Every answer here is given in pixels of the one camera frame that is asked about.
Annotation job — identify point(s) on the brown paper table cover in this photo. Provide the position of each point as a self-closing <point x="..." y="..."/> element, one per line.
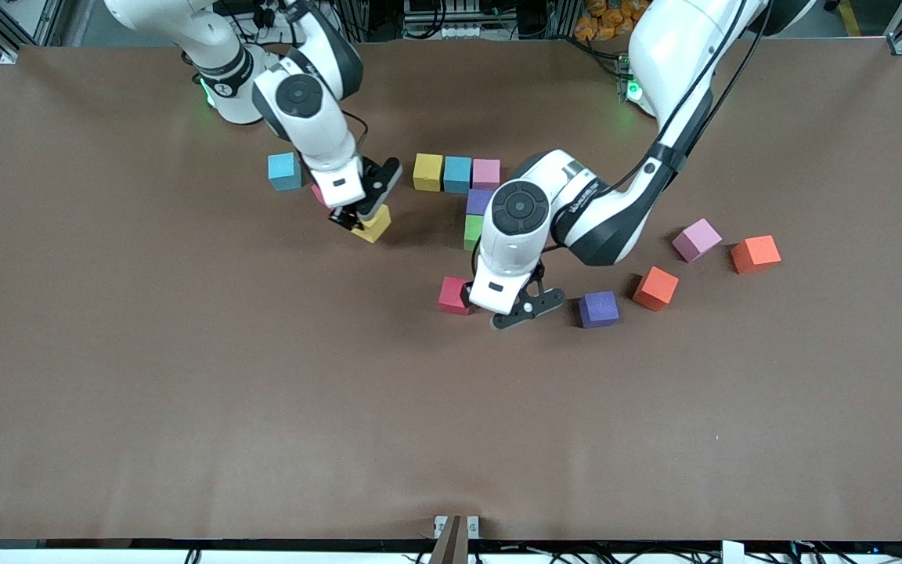
<point x="185" y="431"/>

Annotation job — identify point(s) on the blue foam cube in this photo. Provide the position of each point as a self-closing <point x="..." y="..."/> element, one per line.
<point x="284" y="171"/>
<point x="457" y="174"/>

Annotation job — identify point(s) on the pink foam cube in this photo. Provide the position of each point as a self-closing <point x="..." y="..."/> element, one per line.
<point x="695" y="237"/>
<point x="486" y="174"/>

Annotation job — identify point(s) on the yellow foam cube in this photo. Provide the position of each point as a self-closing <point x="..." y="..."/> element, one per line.
<point x="377" y="228"/>
<point x="428" y="171"/>

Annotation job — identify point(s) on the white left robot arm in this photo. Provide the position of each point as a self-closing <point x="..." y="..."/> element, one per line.
<point x="654" y="47"/>

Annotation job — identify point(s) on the orange snack bags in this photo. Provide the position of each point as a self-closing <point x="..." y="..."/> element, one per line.
<point x="596" y="23"/>

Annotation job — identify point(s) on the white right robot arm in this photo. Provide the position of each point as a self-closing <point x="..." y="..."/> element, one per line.
<point x="318" y="117"/>

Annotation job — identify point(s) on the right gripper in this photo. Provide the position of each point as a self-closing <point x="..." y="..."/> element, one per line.
<point x="351" y="220"/>

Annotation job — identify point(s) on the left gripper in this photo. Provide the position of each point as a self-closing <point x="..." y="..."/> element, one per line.
<point x="464" y="294"/>

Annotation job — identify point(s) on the small metal bracket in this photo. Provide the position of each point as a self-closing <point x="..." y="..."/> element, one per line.
<point x="441" y="523"/>

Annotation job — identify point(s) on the green foam cube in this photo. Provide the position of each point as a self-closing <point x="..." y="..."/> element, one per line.
<point x="472" y="233"/>

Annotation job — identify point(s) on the orange foam cube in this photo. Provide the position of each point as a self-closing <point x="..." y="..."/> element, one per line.
<point x="754" y="252"/>
<point x="654" y="287"/>

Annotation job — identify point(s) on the red foam cube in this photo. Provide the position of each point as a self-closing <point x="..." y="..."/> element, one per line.
<point x="316" y="193"/>
<point x="451" y="296"/>

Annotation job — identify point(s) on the purple foam cube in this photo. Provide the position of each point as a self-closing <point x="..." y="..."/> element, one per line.
<point x="478" y="201"/>
<point x="598" y="307"/>

